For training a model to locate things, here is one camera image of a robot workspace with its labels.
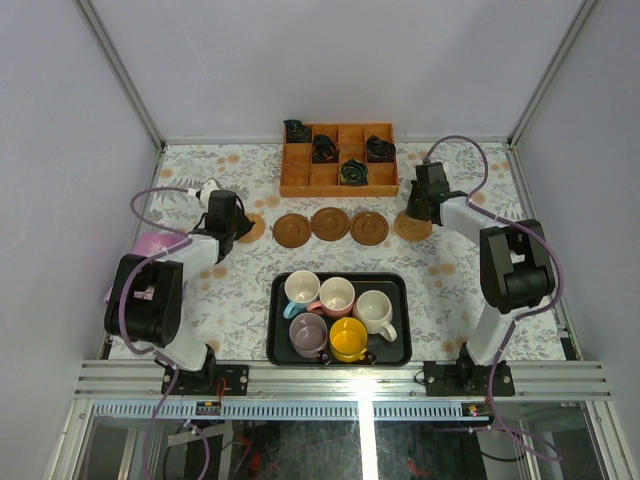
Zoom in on woven rattan coaster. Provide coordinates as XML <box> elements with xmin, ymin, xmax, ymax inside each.
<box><xmin>239</xmin><ymin>213</ymin><xmax>266</xmax><ymax>243</ymax></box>
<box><xmin>393</xmin><ymin>211</ymin><xmax>433</xmax><ymax>243</ymax></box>

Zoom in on brown wooden coaster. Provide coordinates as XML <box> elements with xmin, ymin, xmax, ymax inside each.
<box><xmin>311</xmin><ymin>207</ymin><xmax>350</xmax><ymax>242</ymax></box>
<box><xmin>350</xmin><ymin>211</ymin><xmax>389</xmax><ymax>246</ymax></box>
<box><xmin>273</xmin><ymin>214</ymin><xmax>312</xmax><ymax>248</ymax></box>

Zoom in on yellow mug black outside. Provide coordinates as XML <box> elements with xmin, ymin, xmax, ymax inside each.
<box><xmin>329</xmin><ymin>317</ymin><xmax>377</xmax><ymax>365</ymax></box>

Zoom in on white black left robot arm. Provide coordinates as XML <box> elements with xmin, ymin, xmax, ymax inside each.
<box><xmin>104</xmin><ymin>180</ymin><xmax>255</xmax><ymax>395</ymax></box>

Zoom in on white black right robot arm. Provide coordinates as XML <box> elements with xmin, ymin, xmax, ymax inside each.
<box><xmin>406</xmin><ymin>162</ymin><xmax>556</xmax><ymax>395</ymax></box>

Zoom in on rolled dark cloth right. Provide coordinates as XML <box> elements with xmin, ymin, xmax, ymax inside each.
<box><xmin>365</xmin><ymin>135</ymin><xmax>396</xmax><ymax>163</ymax></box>

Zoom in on rolled green leaf cloth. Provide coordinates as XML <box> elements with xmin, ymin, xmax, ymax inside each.
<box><xmin>339</xmin><ymin>158</ymin><xmax>369</xmax><ymax>187</ymax></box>

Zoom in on orange wooden compartment box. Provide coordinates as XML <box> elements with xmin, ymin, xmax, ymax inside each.
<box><xmin>279</xmin><ymin>121</ymin><xmax>399</xmax><ymax>198</ymax></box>

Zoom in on purple princess print pouch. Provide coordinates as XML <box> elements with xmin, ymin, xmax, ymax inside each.
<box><xmin>103</xmin><ymin>232</ymin><xmax>184</xmax><ymax>306</ymax></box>

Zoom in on blue mug white inside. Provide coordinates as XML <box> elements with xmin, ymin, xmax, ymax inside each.
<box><xmin>283</xmin><ymin>270</ymin><xmax>321</xmax><ymax>320</ymax></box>

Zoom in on white speckled mug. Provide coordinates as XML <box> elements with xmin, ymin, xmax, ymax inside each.
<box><xmin>353</xmin><ymin>290</ymin><xmax>397</xmax><ymax>342</ymax></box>

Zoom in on rolled dark cloth top-left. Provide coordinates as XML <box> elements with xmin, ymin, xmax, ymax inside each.
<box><xmin>283</xmin><ymin>119</ymin><xmax>312</xmax><ymax>144</ymax></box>

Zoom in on rolled dark cloth orange accents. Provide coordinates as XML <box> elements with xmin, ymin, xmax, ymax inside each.
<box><xmin>311</xmin><ymin>134</ymin><xmax>340</xmax><ymax>164</ymax></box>

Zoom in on pink mug white inside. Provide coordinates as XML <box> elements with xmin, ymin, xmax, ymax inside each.
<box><xmin>306</xmin><ymin>277</ymin><xmax>356</xmax><ymax>319</ymax></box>

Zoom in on black plastic tray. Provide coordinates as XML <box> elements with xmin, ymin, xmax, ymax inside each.
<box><xmin>266</xmin><ymin>272</ymin><xmax>412</xmax><ymax>368</ymax></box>

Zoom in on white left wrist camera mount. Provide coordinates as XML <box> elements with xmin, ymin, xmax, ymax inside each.
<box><xmin>187</xmin><ymin>178</ymin><xmax>220</xmax><ymax>205</ymax></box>

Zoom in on lilac mug black handle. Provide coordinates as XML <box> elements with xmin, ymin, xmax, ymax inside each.
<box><xmin>289</xmin><ymin>313</ymin><xmax>331</xmax><ymax>365</ymax></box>

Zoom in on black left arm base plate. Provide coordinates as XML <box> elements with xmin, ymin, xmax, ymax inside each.
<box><xmin>161</xmin><ymin>364</ymin><xmax>250</xmax><ymax>398</ymax></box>

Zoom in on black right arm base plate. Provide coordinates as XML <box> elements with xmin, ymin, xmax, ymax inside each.
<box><xmin>423</xmin><ymin>361</ymin><xmax>515</xmax><ymax>397</ymax></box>

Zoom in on aluminium front frame rail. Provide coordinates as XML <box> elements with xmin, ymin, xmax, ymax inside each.
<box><xmin>74</xmin><ymin>359</ymin><xmax>614</xmax><ymax>421</ymax></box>

